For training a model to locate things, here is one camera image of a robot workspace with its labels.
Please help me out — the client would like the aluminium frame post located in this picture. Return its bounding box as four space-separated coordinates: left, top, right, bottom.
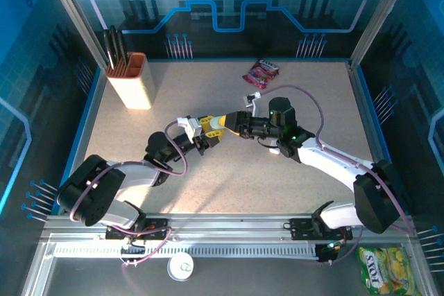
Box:
38 0 109 70
348 0 417 70

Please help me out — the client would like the black handled knife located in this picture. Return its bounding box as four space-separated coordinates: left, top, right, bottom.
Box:
109 25 121 68
117 31 129 63

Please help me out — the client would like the beige knife block orange top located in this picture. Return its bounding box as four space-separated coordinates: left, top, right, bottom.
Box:
105 52 156 110

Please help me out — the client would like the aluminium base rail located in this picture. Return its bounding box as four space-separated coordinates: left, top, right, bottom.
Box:
43 212 417 243

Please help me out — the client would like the green yellow candy bag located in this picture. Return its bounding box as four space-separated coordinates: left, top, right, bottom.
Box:
357 246 416 296

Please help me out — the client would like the white slotted cable duct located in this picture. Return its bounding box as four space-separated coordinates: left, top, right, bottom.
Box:
51 243 322 259

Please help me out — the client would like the white round lid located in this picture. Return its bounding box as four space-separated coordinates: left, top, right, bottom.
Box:
166 253 195 281

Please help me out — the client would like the red candy bag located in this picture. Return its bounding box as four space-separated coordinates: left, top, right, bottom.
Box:
241 59 280 89

